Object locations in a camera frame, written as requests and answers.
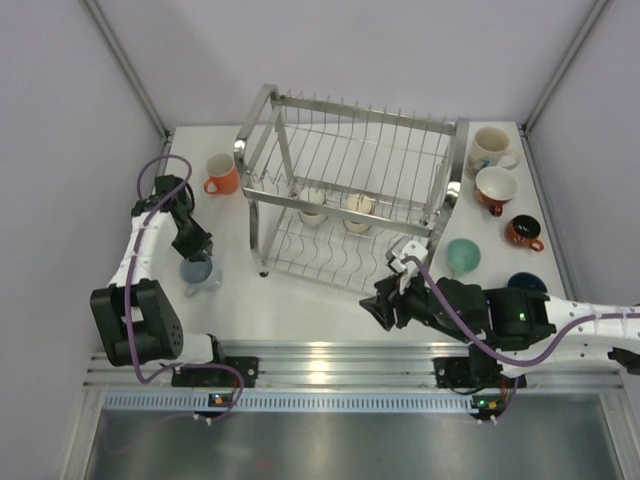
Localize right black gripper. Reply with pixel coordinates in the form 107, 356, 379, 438
360, 266, 475, 346

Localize light blue mug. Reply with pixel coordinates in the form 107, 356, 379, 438
179, 256, 222, 298

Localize small cream steel tumbler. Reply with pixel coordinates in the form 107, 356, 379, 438
344, 194, 374, 234

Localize white steel cup wood band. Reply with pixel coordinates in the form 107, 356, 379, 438
298, 187, 327, 229

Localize white cup orange handle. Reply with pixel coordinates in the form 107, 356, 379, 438
474, 166, 519, 217

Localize cream floral mug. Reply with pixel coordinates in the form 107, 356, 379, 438
466, 126, 521, 178

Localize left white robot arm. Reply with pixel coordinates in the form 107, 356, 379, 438
90, 175, 228, 386

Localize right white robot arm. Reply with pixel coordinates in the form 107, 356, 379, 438
359, 275, 639, 388

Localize stainless steel dish rack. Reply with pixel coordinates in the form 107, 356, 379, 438
233, 84, 470, 296

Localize orange mug white interior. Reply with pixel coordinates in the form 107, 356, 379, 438
203, 154, 239, 195

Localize mint green mug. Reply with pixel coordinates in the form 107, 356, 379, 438
446, 238, 481, 279

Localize navy blue mug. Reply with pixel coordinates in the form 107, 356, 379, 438
507, 272, 548, 293

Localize orange cup black interior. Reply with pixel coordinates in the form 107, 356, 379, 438
505, 214, 544, 252

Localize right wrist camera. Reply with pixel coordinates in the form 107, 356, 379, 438
385, 236, 429, 295

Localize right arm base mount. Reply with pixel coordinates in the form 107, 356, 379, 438
433, 345, 516, 394

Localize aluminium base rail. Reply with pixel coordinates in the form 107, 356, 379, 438
83, 341, 624, 395

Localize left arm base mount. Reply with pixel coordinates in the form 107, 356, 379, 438
171, 356, 259, 388

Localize white slotted cable duct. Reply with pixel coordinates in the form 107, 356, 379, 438
103, 392, 499, 414

